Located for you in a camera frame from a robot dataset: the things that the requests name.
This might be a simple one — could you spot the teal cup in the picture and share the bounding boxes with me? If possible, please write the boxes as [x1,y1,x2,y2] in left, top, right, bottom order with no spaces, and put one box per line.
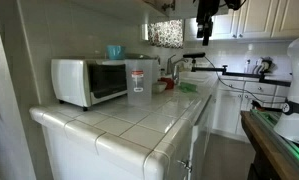
[107,45,125,60]

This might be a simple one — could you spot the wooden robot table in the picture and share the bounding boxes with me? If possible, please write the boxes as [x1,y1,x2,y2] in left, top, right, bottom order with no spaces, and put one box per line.
[240,110,299,180]

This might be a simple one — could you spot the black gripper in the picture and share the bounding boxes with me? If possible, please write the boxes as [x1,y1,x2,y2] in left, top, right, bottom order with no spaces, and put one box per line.
[196,0,220,46]

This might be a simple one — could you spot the chrome kitchen faucet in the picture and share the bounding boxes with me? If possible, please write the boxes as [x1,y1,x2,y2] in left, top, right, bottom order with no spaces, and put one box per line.
[167,56,188,84]

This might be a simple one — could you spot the clear plastic jug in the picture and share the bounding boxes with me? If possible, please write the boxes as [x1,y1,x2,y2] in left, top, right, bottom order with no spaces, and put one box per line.
[125,59,153,106]

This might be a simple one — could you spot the white cabinets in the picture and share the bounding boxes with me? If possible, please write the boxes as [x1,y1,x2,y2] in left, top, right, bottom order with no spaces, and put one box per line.
[212,78,289,142]
[210,0,299,40]

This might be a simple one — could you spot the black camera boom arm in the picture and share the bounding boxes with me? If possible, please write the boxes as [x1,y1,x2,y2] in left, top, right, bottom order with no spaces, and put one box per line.
[183,52,291,87]

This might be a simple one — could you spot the white upper cabinets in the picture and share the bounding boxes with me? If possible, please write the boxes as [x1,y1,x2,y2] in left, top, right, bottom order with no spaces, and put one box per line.
[210,0,299,40]

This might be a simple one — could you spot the floral window curtain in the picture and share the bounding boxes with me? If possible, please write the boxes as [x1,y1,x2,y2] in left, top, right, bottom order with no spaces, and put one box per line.
[148,20,183,49]

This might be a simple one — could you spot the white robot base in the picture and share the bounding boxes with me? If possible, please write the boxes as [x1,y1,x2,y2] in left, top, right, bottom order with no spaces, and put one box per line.
[274,38,299,144]

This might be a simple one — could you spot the grey bowl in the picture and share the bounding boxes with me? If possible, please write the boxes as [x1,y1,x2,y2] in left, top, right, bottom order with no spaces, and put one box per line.
[152,81,167,93]

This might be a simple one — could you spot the dish rack with dishes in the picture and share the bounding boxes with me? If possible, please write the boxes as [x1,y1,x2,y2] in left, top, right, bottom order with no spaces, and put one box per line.
[244,57,273,74]

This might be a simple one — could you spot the white toaster oven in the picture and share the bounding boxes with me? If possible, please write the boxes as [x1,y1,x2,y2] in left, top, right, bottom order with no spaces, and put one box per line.
[51,59,127,111]

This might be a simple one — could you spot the green cloth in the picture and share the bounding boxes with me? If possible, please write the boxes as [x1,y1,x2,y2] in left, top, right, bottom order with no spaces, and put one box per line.
[179,82,197,93]

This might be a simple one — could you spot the white lower cabinets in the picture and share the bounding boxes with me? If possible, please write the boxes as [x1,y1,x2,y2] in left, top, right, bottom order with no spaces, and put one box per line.
[212,78,289,142]

